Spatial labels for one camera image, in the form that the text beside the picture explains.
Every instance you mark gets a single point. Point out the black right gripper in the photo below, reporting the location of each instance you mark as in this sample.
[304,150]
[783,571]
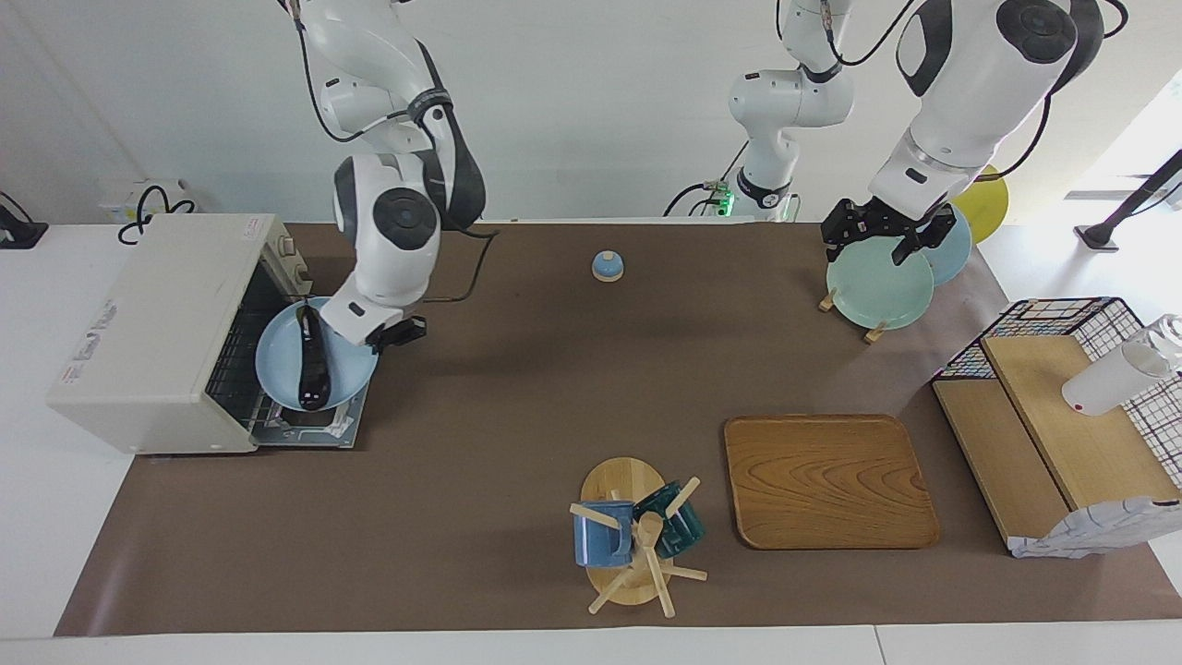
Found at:
[399,332]

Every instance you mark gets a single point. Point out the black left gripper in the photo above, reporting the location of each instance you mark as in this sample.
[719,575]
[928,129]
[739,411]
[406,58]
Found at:
[873,222]

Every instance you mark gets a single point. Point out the dark purple eggplant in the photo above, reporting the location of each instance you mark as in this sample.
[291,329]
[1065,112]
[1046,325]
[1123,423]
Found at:
[314,379]

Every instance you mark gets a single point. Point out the cream toaster oven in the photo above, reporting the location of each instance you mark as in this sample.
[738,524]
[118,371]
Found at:
[148,351]

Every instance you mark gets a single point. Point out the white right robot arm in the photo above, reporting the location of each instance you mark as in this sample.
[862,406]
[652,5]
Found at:
[397,231]

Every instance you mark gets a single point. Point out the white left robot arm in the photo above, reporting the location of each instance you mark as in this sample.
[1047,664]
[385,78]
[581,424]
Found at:
[979,83]

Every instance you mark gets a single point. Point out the mint green plate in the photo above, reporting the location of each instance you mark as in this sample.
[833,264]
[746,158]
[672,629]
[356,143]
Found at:
[877,291]

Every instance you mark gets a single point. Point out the wooden plate rack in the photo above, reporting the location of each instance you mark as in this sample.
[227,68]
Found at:
[874,334]

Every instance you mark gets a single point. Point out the light blue racked plate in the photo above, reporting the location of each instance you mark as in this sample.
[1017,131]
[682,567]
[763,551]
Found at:
[956,254]

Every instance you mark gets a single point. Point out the yellow plate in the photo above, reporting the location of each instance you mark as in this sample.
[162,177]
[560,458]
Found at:
[990,208]

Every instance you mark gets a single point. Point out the brown table mat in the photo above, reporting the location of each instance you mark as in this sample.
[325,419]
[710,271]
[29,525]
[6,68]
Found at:
[508,443]

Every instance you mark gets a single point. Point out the small blue bell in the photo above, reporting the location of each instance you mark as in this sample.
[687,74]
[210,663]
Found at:
[608,268]

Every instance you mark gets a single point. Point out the wooden serving tray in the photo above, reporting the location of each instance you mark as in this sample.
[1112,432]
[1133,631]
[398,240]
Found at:
[822,480]

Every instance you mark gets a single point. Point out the black floor stand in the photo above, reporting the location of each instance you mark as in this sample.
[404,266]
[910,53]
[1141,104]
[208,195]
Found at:
[1131,199]

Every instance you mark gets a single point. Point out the wooden mug tree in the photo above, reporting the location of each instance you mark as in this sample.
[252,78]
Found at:
[623,480]

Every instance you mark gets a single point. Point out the white cup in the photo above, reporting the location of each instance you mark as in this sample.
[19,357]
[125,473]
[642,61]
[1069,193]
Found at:
[1113,379]

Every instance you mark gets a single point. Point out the blue mug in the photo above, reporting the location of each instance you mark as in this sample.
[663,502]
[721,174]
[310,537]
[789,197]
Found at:
[596,540]

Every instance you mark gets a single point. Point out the dark green mug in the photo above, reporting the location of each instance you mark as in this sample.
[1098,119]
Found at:
[679,526]

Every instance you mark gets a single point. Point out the black desk mount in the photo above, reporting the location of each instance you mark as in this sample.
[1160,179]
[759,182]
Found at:
[18,231]

